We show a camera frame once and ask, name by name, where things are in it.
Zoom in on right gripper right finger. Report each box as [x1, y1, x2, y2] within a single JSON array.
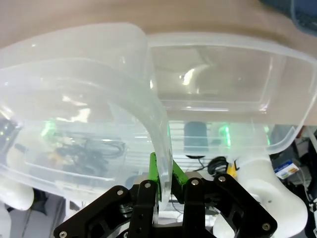
[[170, 160, 277, 238]]

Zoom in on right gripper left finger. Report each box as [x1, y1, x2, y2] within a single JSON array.
[[53, 152, 162, 238]]

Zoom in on large clear plastic bin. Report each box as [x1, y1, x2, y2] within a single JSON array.
[[0, 22, 174, 206]]

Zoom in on small yellow object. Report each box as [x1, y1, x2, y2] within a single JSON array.
[[226, 163, 240, 177]]

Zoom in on blue and white box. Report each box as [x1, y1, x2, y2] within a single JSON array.
[[273, 160, 300, 180]]

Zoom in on coiled black cable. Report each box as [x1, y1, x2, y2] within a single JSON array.
[[207, 156, 229, 176]]

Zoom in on black cable bundle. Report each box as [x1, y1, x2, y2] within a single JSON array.
[[53, 138, 126, 172]]

